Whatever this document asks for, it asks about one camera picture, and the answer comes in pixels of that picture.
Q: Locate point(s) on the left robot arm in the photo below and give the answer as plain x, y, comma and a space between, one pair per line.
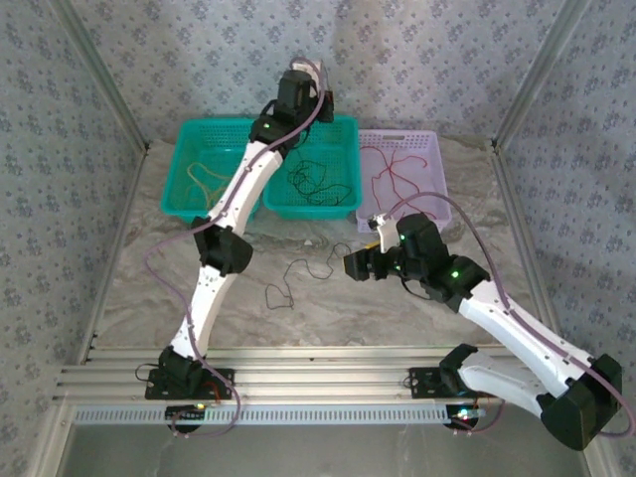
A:
208, 308

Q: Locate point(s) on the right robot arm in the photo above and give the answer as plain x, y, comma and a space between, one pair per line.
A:
517, 338

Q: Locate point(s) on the teal mesh plastic basket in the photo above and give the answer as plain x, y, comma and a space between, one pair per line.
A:
199, 144
343, 164

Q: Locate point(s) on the lavender perforated plastic basket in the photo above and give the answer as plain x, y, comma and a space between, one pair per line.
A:
422, 174

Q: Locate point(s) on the black controller board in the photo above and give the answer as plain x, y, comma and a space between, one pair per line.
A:
186, 416
464, 417

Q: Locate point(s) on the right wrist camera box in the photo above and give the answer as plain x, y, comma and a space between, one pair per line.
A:
385, 233

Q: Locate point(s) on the aluminium side rail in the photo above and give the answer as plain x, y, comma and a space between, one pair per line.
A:
130, 199
513, 199

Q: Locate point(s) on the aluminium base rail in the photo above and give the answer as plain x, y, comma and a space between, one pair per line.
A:
318, 377

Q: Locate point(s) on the aluminium corner post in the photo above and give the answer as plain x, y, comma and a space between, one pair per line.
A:
536, 74
106, 74

